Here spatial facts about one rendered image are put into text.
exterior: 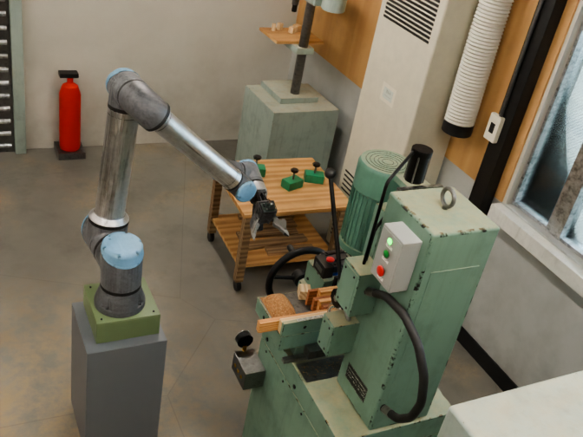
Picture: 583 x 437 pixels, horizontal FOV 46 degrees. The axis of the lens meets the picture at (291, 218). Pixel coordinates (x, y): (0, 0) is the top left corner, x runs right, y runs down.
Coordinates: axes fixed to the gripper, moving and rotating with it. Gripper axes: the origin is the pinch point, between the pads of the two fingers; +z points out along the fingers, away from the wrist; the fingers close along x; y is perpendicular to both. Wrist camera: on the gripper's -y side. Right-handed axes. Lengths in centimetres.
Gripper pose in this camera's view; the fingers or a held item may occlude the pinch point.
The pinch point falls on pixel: (271, 239)
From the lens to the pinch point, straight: 273.0
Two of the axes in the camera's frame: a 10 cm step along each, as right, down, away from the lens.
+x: 9.0, -0.8, 4.3
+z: 3.2, 7.9, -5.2
